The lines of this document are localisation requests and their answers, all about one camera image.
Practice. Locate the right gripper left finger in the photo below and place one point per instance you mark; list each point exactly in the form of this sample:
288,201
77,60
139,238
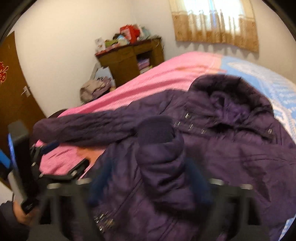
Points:
66,203

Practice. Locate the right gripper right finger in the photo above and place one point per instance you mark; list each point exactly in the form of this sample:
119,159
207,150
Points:
224,212

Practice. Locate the purple padded winter coat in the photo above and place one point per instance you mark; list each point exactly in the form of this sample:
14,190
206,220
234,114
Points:
222,123

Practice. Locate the grey clothes pile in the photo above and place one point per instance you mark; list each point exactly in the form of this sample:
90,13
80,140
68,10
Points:
94,89

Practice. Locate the person's left hand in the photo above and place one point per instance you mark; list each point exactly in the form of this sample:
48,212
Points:
25,219

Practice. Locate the brown wooden door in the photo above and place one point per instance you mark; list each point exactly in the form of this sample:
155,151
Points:
15,106

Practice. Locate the red double happiness decoration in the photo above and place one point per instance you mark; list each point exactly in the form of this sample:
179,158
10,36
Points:
3,72

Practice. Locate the white paper bag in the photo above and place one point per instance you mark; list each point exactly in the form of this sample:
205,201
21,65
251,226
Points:
101,72

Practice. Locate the white card box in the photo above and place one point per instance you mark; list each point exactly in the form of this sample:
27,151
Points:
100,45

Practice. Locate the brown wooden desk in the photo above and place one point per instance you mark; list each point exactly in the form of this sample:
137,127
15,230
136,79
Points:
123,61

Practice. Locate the pink and blue bed blanket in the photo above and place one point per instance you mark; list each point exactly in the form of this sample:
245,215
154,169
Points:
179,73

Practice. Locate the stacked folded items in desk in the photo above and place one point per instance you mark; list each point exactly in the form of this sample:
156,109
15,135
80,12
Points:
144,65

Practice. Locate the red gift bag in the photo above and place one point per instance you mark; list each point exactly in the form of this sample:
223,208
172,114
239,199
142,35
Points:
130,32

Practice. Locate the beige patterned window curtain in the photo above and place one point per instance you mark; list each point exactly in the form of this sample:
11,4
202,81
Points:
215,22

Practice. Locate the silver door handle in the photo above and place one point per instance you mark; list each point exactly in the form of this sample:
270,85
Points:
26,91

